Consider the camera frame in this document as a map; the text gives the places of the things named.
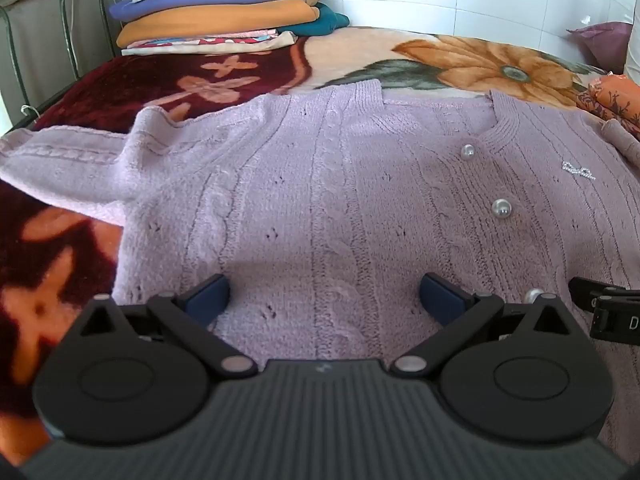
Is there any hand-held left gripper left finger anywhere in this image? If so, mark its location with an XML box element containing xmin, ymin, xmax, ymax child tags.
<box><xmin>75</xmin><ymin>274</ymin><xmax>259</xmax><ymax>379</ymax></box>

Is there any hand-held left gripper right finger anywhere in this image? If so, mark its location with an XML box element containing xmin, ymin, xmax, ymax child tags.
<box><xmin>390</xmin><ymin>273</ymin><xmax>577</xmax><ymax>379</ymax></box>

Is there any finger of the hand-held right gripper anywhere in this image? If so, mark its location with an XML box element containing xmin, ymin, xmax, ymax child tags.
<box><xmin>569</xmin><ymin>276</ymin><xmax>629</xmax><ymax>307</ymax></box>

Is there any lilac knit cardigan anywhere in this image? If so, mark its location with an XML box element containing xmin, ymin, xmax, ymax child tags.
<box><xmin>0</xmin><ymin>79</ymin><xmax>640</xmax><ymax>461</ymax></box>

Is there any stack of folded clothes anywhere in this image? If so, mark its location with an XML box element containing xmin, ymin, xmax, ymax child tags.
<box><xmin>109</xmin><ymin>0</ymin><xmax>351</xmax><ymax>57</ymax></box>

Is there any floral plush blanket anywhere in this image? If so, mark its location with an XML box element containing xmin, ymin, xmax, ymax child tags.
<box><xmin>0</xmin><ymin>25</ymin><xmax>640</xmax><ymax>467</ymax></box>

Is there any orange floral folded cloth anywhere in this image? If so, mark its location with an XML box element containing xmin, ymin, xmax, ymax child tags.
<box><xmin>575</xmin><ymin>74</ymin><xmax>640</xmax><ymax>142</ymax></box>

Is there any white pillow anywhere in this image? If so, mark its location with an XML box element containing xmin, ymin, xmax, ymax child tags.
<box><xmin>622</xmin><ymin>24</ymin><xmax>640</xmax><ymax>79</ymax></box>

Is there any purple pillow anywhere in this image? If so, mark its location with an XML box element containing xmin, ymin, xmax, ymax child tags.
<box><xmin>566</xmin><ymin>21</ymin><xmax>635</xmax><ymax>75</ymax></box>

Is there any bed headboard frame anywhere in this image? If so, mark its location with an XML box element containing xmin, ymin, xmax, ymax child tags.
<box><xmin>0</xmin><ymin>0</ymin><xmax>147</xmax><ymax>136</ymax></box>

